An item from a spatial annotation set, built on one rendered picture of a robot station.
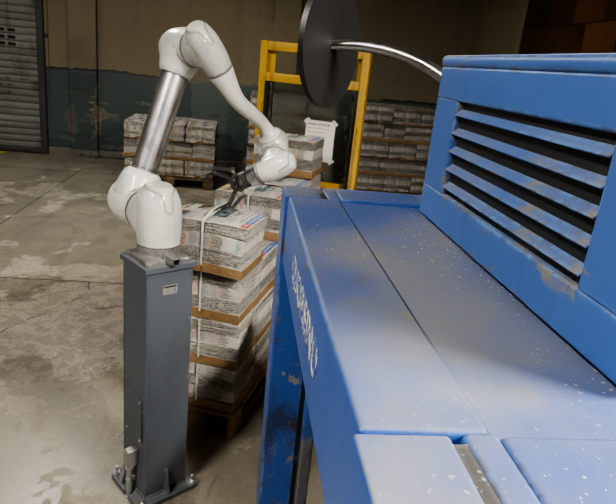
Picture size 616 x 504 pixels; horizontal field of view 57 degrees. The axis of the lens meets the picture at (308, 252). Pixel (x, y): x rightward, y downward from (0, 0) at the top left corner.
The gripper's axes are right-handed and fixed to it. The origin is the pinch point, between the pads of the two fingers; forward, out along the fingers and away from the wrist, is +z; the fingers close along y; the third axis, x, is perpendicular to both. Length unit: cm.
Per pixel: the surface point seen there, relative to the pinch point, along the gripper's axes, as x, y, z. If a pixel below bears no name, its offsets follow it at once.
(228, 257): -14.9, 27.0, -3.6
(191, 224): -14.4, 8.6, 6.2
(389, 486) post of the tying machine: -207, 12, -103
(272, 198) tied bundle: 46.9, 14.8, -8.8
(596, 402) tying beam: -194, 18, -113
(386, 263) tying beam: -175, 10, -100
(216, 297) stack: -10.1, 42.5, 12.1
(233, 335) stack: -10, 61, 12
